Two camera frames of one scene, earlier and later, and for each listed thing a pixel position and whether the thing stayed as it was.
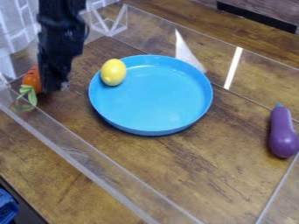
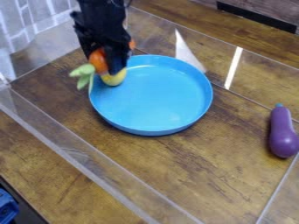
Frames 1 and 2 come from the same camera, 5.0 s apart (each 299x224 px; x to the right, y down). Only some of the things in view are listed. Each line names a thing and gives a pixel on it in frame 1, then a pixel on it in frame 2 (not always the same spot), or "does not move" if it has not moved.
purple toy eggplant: (285, 137) does not move
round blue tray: (164, 97) does not move
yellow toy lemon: (114, 72) does not move
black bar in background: (258, 17) does not move
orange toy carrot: (33, 84) -> (98, 66)
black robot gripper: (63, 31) -> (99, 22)
